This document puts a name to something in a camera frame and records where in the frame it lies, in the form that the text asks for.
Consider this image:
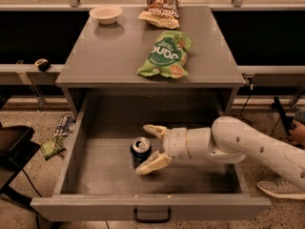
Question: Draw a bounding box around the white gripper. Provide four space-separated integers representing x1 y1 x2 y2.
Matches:
135 124 189 176

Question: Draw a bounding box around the blue pepsi can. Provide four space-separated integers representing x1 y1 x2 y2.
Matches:
130 136 152 168

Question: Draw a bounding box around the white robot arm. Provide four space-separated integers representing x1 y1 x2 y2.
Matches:
135 116 305 190

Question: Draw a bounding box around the open grey top drawer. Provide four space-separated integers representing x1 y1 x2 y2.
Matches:
31 92 270 221

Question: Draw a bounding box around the grey cabinet counter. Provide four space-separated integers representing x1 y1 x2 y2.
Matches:
56 6 245 113

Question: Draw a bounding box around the green snack bag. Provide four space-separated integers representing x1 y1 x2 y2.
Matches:
137 31 192 79

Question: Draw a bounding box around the green packet on floor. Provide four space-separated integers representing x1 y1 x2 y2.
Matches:
40 135 66 160

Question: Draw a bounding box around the black chair base at right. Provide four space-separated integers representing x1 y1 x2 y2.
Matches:
272 87 305 134

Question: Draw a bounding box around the brown chip bag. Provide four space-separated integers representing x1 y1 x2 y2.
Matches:
138 0 179 30

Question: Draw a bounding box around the white paper bowl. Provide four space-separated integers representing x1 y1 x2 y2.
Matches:
90 6 123 25

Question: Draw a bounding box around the black tape measure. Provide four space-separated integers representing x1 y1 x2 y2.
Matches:
34 58 51 72

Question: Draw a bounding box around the black chair at left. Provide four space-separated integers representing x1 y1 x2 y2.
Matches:
0 125 40 211

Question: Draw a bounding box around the black drawer handle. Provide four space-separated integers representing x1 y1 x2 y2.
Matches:
133 207 172 223

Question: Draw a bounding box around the black power cable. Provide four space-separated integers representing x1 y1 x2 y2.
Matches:
237 74 256 127

